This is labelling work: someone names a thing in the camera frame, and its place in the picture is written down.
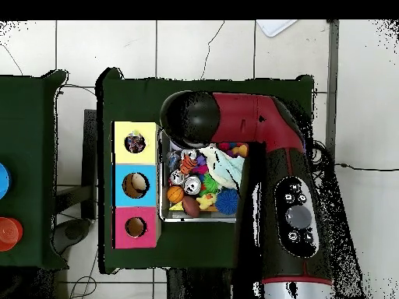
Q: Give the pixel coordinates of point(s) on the polka dot cloth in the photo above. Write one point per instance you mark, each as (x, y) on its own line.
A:
(134, 143)

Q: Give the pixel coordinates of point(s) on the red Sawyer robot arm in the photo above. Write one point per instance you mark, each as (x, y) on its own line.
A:
(243, 118)

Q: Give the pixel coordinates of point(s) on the shallow clear mesh bin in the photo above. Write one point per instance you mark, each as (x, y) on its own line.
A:
(174, 219)

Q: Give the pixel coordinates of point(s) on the wooden box with three holes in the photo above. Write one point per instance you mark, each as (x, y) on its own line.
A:
(137, 215)

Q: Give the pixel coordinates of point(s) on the orange tiger plush ball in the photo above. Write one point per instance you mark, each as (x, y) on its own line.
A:
(188, 164)

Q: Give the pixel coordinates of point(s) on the cream knit cloth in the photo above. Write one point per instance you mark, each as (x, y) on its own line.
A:
(209, 154)

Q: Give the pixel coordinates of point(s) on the silver can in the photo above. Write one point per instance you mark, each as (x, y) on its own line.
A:
(192, 185)

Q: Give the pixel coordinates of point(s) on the yellow duck plush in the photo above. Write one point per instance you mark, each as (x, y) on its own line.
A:
(206, 201)

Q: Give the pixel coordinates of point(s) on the small orange basketball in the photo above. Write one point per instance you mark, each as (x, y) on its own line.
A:
(175, 194)

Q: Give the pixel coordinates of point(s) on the small brown football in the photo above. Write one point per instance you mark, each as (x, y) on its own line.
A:
(190, 206)

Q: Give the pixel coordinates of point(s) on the blue spiky ball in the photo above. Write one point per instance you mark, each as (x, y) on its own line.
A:
(227, 201)

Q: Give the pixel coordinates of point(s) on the white flat tray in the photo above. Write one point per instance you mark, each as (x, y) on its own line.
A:
(274, 26)

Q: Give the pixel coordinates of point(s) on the dark green side table cloth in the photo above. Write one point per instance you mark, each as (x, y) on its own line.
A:
(28, 124)

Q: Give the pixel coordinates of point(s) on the blue plastic cup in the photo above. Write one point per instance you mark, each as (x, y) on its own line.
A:
(3, 180)

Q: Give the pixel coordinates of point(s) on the red plastic cup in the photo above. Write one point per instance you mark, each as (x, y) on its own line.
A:
(9, 233)

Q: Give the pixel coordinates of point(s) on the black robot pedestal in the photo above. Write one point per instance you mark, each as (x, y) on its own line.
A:
(193, 285)

